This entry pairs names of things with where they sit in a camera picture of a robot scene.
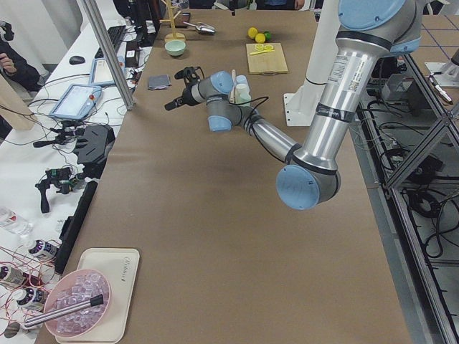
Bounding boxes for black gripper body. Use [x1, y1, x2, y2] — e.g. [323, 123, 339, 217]
[175, 85, 198, 108]

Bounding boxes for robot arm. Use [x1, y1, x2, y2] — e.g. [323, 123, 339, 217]
[165, 1, 425, 210]

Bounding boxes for white cup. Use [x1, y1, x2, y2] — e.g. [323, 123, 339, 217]
[235, 83, 251, 107]

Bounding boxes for light blue cup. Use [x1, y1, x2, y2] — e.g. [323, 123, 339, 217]
[236, 75, 248, 85]

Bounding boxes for grey folded cloth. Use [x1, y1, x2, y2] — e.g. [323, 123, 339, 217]
[148, 75, 171, 90]

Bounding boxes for green bowl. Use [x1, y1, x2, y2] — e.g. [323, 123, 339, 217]
[164, 39, 186, 57]

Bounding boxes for wooden mug tree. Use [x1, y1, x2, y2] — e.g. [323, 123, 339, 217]
[160, 0, 186, 43]

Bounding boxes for metal scoop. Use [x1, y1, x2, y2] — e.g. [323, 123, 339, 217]
[184, 21, 216, 35]

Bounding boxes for bamboo cutting board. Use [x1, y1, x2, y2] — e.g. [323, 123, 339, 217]
[245, 43, 288, 75]

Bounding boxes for teach pendant far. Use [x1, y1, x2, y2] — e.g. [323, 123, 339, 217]
[89, 57, 115, 86]

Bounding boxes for teach pendant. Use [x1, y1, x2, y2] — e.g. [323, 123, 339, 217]
[49, 84, 102, 120]
[89, 57, 115, 86]

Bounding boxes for whole lemon far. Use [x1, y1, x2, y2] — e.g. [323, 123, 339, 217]
[247, 27, 258, 39]

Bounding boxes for whole lemon near board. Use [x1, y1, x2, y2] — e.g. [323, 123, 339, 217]
[255, 33, 266, 44]

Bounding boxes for yellow plastic knife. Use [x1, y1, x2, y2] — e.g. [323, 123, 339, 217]
[249, 50, 275, 56]

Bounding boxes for black keyboard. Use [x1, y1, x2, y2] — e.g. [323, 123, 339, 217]
[108, 25, 126, 53]

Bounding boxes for black monitor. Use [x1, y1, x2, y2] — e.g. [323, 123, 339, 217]
[131, 0, 162, 47]

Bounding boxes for teach pendant near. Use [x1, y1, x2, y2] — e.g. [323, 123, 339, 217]
[49, 84, 102, 120]

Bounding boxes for black computer mouse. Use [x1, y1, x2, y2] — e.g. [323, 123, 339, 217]
[69, 55, 85, 65]

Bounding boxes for seated person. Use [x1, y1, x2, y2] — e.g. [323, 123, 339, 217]
[1, 20, 42, 92]

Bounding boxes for beige tray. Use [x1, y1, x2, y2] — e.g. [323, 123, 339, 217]
[53, 247, 141, 344]

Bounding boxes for pink ice bowl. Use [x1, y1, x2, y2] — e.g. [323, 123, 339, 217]
[43, 269, 113, 338]

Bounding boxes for metal tongs in bowl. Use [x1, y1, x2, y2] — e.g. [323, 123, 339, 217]
[24, 294, 104, 328]

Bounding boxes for white wire cup rack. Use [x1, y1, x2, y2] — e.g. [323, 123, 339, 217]
[229, 70, 237, 105]

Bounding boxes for aluminium frame post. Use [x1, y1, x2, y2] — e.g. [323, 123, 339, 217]
[79, 0, 134, 111]

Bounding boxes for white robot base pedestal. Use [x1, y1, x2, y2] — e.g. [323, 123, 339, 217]
[284, 0, 340, 126]

